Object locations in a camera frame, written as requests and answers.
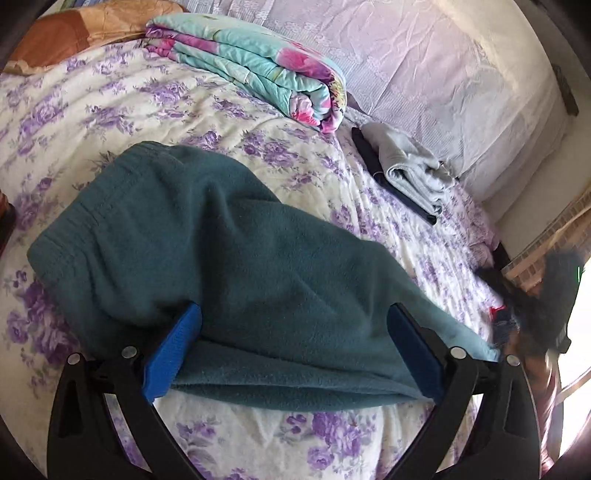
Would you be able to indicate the person's right forearm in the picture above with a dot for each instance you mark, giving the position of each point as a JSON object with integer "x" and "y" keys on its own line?
{"x": 547, "y": 401}

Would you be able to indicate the folded teal pink floral quilt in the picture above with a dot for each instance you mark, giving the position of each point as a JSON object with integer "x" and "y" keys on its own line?
{"x": 240, "y": 60}

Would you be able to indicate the orange brown pillow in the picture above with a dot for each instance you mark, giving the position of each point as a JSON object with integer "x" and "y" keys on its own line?
{"x": 69, "y": 32}

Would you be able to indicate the purple floral bedsheet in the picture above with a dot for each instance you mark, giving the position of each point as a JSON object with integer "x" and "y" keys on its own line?
{"x": 115, "y": 92}

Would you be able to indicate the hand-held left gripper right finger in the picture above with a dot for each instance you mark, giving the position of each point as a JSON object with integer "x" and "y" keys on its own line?
{"x": 415, "y": 355}

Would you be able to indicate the folded dark navy pants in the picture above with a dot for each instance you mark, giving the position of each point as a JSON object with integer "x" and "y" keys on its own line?
{"x": 367, "y": 152}

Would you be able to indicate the white lace cover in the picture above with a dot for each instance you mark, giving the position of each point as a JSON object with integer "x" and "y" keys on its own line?
{"x": 415, "y": 55}

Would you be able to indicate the teal fleece pants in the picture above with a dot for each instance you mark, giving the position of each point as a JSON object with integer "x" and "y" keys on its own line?
{"x": 207, "y": 254}

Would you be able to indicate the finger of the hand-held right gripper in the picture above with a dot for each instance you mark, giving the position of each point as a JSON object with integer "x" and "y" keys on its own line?
{"x": 491, "y": 279}

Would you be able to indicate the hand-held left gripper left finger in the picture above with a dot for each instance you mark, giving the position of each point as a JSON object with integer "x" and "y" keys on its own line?
{"x": 173, "y": 355}

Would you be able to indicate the folded grey pants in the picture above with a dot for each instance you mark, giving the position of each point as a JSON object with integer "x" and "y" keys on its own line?
{"x": 406, "y": 166}

